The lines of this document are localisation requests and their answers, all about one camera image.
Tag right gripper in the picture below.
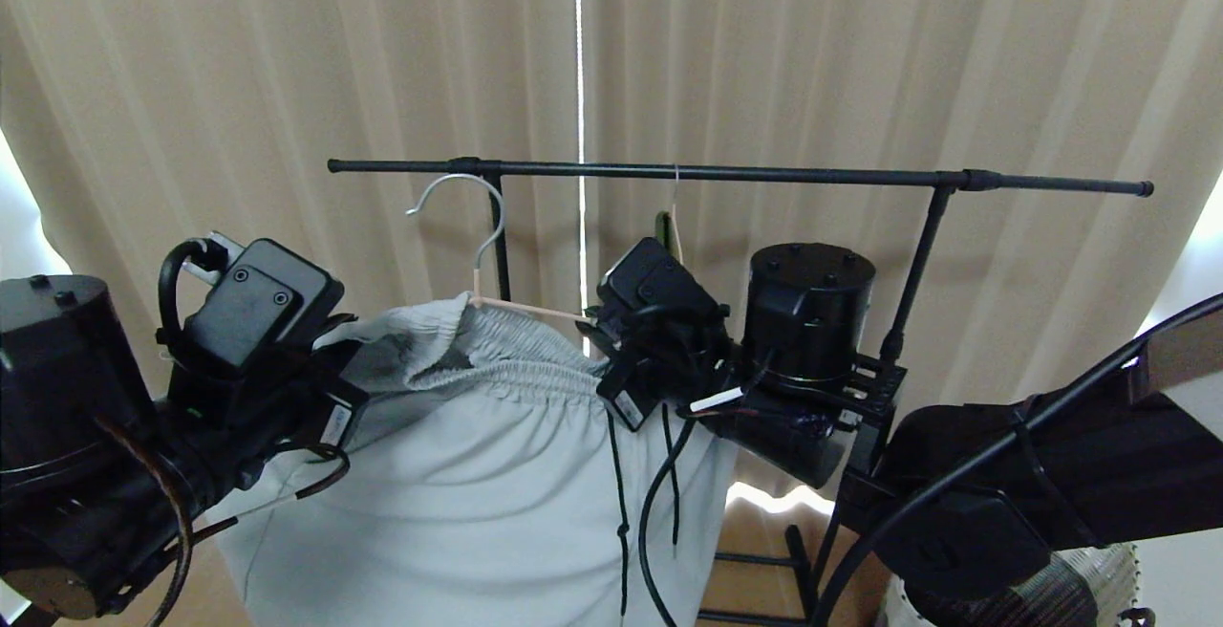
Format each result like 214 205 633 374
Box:
597 359 861 486

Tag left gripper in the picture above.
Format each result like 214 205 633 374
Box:
0 359 369 614

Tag pink clothes hanger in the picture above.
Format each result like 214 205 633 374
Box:
406 174 595 325
669 165 685 265

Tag pale grey shorts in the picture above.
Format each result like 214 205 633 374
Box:
205 292 741 627

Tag black clothes rack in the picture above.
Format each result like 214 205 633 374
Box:
327 157 1155 627

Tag white laundry basket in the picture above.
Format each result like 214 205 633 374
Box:
879 541 1159 627

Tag beige curtain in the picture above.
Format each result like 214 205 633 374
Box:
0 0 1223 513

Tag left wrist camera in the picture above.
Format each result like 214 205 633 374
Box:
180 238 347 372

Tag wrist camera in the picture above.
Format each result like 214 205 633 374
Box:
180 238 347 372
597 237 735 346

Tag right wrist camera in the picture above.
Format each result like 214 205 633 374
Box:
597 237 735 346

